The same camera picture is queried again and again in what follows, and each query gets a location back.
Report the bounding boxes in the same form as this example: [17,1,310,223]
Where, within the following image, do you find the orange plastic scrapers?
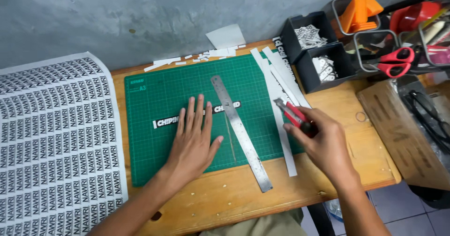
[338,0,384,34]

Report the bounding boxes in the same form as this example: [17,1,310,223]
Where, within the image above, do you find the clear plastic bag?
[390,74,450,168]

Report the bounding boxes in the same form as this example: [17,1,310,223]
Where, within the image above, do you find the person's khaki trousers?
[199,208,305,236]

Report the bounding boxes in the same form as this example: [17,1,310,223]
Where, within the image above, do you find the clear container with stationery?
[399,5,450,69]

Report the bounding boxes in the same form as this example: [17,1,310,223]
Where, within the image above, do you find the narrow white paper strip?
[250,47,300,107]

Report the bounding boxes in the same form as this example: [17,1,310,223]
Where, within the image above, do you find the steel ruler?
[210,75,274,193]

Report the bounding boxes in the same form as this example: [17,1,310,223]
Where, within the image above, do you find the pile of white paper scraps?
[143,44,247,72]

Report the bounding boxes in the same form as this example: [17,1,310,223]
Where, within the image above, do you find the person's left hand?
[165,94,224,183]

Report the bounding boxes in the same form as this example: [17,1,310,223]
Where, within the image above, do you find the clear container with metal rim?
[323,0,384,39]
[353,29,401,74]

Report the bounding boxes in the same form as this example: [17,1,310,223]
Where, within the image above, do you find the white strip with black print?
[272,36,300,85]

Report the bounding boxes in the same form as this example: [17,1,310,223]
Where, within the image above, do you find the brown wooden board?
[356,79,450,191]

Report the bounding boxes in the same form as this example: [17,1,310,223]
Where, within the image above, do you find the person's right hand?
[283,106,361,192]

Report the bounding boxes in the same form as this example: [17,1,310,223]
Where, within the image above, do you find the black open box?
[280,11,339,65]
[294,42,358,95]

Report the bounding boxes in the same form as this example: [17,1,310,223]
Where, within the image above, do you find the green cutting mat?
[124,49,307,188]

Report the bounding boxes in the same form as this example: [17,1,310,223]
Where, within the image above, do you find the red utility knife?
[274,97,318,138]

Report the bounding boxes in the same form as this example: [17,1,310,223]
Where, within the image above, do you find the black printed sticker strip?
[153,101,242,130]

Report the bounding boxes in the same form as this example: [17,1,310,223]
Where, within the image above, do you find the wide white paper strip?
[262,46,312,109]

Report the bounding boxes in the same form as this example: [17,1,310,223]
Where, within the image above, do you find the white paper piece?
[205,23,247,50]

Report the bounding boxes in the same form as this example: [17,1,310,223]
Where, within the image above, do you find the black eyeglasses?
[404,90,450,143]

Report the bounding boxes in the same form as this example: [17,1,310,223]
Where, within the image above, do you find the long white paper strip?
[260,58,299,177]

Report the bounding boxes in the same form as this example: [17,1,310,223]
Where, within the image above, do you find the red handled scissors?
[376,47,416,79]

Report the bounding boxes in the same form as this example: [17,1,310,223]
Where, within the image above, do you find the pile of cut stickers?
[293,24,328,50]
[312,55,339,83]

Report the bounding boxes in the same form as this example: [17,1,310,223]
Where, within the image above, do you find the red plastic tool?
[389,1,442,33]

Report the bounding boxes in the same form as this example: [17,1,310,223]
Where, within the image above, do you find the large printed sticker sheet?
[0,52,129,236]

